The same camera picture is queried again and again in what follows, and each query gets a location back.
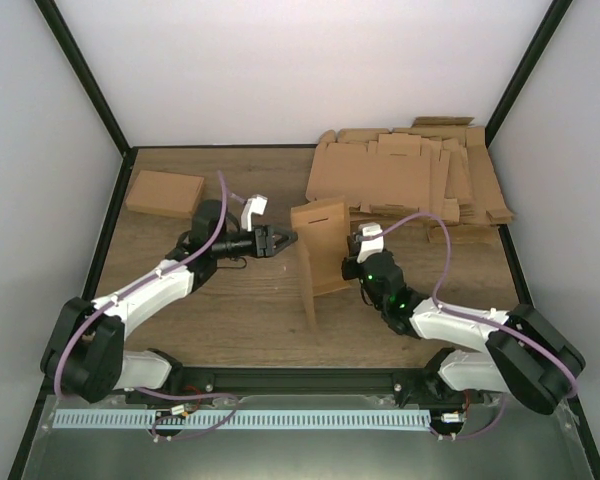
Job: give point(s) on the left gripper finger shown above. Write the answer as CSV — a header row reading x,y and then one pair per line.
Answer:
x,y
280,232
282,240

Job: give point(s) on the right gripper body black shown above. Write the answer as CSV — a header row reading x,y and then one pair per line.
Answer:
x,y
348,272

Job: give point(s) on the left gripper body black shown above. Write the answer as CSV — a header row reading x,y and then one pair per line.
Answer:
x,y
261,252

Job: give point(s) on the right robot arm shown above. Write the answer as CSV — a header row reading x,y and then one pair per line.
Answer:
x,y
517,352

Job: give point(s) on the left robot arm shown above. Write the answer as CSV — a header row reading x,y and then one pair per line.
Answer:
x,y
86,354

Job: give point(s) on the folded brown cardboard box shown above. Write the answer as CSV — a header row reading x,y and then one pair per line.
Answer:
x,y
165,194

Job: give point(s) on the stack of flat cardboard sheets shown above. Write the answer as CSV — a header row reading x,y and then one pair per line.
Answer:
x,y
439,165

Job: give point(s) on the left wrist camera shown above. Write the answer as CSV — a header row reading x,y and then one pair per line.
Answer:
x,y
255,206

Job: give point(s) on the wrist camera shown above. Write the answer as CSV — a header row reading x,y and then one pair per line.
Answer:
x,y
370,239
255,206

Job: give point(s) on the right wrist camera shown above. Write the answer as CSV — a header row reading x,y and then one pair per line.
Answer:
x,y
370,239

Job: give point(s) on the black aluminium frame rail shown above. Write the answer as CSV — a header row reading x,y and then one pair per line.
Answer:
x,y
300,382

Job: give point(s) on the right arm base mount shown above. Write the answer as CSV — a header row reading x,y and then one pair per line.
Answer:
x,y
424,387

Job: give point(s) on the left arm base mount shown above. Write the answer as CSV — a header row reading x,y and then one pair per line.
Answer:
x,y
180,382

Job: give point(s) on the light blue slotted cable duct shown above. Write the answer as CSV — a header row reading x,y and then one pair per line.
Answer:
x,y
138,419

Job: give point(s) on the left black corner post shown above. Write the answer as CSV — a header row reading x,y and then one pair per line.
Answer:
x,y
59,28

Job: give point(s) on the black corner post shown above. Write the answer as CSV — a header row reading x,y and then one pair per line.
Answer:
x,y
545,31
59,28

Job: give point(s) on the right black corner post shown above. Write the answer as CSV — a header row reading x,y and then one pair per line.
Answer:
x,y
545,31

